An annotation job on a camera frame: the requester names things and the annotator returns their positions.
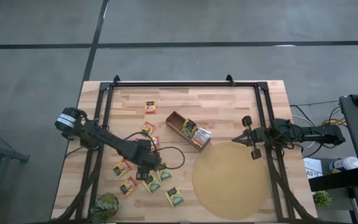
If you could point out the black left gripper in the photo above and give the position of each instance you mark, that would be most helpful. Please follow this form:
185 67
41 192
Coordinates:
138 154

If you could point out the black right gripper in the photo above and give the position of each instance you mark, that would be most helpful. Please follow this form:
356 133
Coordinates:
261 137

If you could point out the green yellow tea packet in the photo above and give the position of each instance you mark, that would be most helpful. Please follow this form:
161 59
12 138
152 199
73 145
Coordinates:
174 196
165 175
189 128
151 184

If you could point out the white Tazo tea packet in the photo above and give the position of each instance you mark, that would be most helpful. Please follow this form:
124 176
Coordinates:
199 140
206 133

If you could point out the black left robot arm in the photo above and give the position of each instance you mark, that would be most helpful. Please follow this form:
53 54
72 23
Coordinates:
104 137

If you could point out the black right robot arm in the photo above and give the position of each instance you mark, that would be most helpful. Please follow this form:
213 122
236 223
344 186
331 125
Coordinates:
315 135

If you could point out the orange red tea packet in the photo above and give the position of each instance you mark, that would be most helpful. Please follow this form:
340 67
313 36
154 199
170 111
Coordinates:
155 141
122 167
147 128
128 185
150 107

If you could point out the wooden compartment tea box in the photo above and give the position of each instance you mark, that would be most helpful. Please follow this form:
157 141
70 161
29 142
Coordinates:
176 121

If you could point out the round woven straw placemat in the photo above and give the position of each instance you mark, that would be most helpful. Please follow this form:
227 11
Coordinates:
232 183

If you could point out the potted succulent plant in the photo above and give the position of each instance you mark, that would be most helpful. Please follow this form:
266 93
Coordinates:
104 207

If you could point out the white paper sheet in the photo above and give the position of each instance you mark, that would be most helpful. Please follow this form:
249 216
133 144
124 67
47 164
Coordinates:
312 168

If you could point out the small green plant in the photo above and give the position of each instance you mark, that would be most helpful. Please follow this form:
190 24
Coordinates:
322 199

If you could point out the white blue canister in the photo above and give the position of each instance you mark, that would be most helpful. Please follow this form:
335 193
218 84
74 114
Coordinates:
343 165

